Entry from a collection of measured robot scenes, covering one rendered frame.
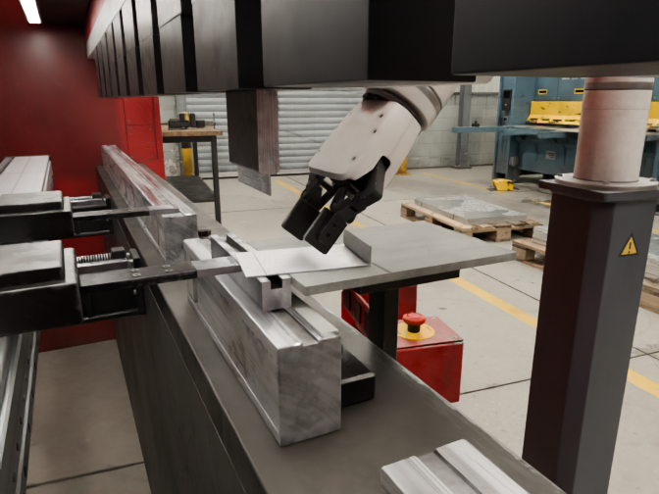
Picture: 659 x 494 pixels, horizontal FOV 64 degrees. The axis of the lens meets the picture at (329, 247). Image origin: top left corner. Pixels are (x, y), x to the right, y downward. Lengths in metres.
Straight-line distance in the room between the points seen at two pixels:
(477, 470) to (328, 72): 0.23
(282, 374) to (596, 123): 0.87
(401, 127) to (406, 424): 0.29
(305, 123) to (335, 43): 8.26
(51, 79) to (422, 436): 2.38
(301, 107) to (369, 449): 8.11
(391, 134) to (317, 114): 8.05
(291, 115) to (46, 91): 6.11
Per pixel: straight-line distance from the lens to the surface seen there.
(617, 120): 1.16
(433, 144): 9.57
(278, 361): 0.45
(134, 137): 2.68
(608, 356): 1.27
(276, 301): 0.52
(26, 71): 2.67
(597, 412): 1.32
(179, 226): 0.98
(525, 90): 8.21
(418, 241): 0.65
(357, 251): 0.58
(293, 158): 8.51
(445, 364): 0.93
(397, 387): 0.58
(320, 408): 0.49
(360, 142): 0.54
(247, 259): 0.57
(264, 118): 0.49
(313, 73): 0.30
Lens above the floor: 1.17
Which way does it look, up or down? 16 degrees down
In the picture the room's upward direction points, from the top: straight up
